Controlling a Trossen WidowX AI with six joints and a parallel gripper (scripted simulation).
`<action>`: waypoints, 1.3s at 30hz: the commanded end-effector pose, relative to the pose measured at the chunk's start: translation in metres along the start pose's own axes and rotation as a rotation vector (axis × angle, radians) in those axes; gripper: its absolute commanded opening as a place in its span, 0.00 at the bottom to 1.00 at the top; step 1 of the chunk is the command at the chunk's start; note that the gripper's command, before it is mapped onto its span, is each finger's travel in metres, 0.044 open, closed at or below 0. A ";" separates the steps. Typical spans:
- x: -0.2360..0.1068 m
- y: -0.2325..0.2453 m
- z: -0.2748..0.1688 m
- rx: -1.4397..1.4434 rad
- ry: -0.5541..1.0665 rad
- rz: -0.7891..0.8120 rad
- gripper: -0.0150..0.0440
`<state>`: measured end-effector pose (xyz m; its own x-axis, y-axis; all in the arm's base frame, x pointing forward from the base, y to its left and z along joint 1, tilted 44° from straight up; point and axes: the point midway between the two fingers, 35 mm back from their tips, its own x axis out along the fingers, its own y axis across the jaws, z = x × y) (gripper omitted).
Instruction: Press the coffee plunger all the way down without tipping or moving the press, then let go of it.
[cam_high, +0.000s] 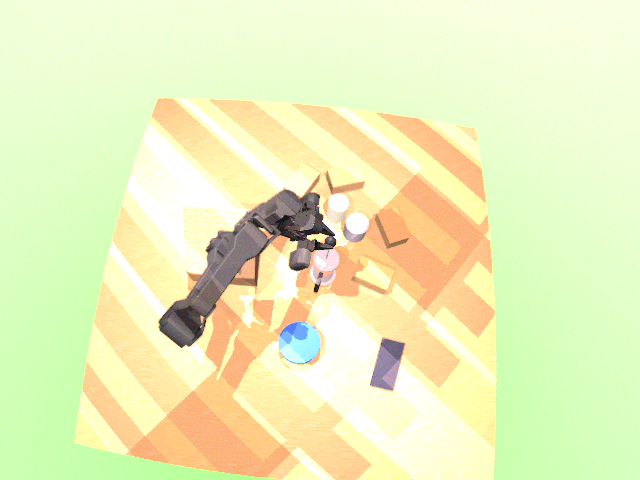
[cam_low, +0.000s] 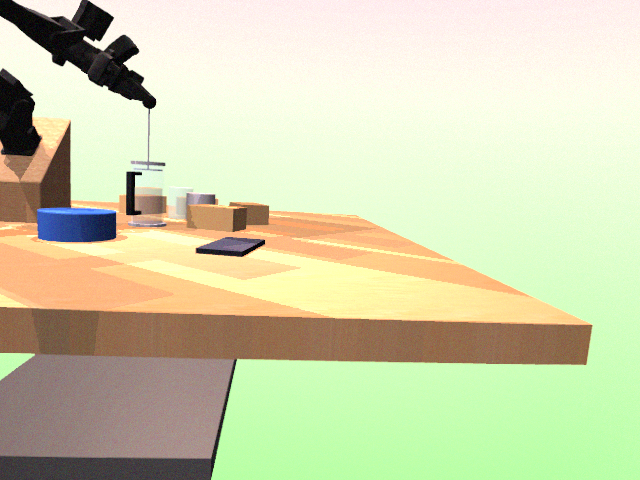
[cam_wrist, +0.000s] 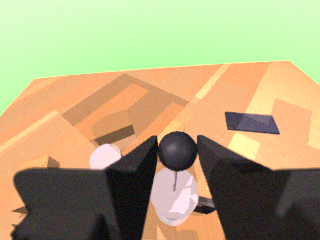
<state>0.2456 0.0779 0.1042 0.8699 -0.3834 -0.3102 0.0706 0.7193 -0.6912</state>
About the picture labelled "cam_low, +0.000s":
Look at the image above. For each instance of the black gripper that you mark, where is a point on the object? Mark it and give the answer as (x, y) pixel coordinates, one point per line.
(115, 76)

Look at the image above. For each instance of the blue short cylinder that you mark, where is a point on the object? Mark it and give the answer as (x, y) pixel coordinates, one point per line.
(76, 224)

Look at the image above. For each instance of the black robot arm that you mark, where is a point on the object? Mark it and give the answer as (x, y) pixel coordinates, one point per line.
(63, 39)

